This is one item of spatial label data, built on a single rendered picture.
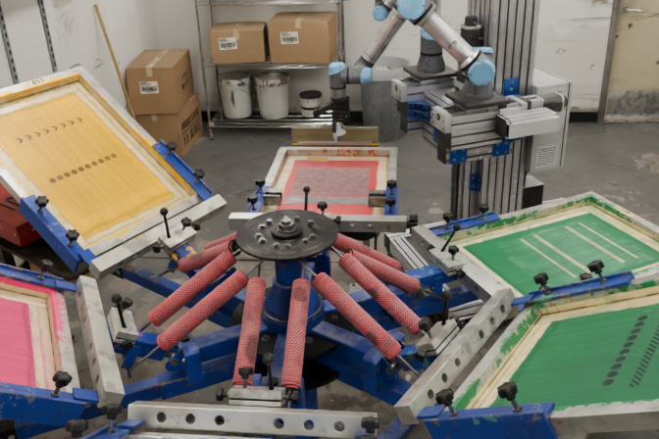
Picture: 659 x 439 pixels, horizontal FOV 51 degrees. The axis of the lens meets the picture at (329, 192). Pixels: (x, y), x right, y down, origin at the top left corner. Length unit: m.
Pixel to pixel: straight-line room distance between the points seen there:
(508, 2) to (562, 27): 3.10
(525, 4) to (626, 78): 3.45
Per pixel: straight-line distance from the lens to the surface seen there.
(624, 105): 6.96
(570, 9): 6.54
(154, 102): 6.01
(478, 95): 3.27
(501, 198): 3.83
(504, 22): 3.47
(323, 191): 3.08
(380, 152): 3.42
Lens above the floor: 2.29
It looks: 26 degrees down
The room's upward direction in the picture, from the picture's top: 2 degrees counter-clockwise
